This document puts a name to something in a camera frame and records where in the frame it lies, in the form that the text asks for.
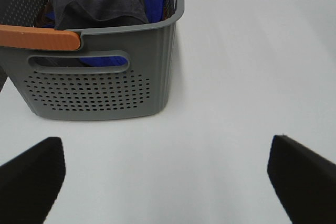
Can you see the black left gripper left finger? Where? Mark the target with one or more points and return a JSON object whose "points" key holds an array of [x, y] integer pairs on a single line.
{"points": [[31, 182]]}

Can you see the blue cloth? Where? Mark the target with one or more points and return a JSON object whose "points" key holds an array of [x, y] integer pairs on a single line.
{"points": [[154, 10]]}

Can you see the grey perforated plastic basket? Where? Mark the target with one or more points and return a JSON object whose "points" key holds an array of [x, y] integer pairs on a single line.
{"points": [[116, 73]]}

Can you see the orange basket handle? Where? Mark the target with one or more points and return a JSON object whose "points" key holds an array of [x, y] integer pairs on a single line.
{"points": [[39, 38]]}

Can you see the dark grey towel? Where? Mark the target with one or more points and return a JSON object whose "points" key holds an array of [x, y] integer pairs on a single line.
{"points": [[81, 14]]}

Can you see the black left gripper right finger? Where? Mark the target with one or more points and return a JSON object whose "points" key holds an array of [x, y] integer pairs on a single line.
{"points": [[303, 180]]}

